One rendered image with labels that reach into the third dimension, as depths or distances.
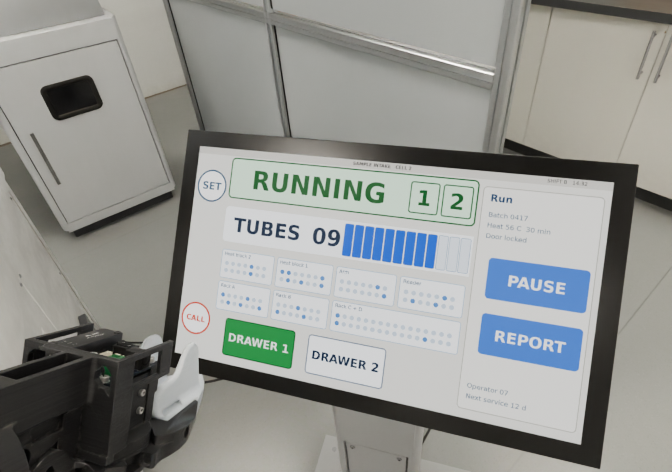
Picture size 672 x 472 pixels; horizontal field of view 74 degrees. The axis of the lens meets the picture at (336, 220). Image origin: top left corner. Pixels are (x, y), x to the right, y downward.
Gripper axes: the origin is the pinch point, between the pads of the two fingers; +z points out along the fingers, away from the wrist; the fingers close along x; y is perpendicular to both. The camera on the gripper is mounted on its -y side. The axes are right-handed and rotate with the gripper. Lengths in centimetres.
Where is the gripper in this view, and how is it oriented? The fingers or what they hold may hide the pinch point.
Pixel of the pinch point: (188, 389)
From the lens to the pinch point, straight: 44.7
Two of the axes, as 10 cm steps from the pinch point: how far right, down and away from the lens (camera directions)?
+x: -9.6, -1.2, 2.6
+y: 1.2, -9.9, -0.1
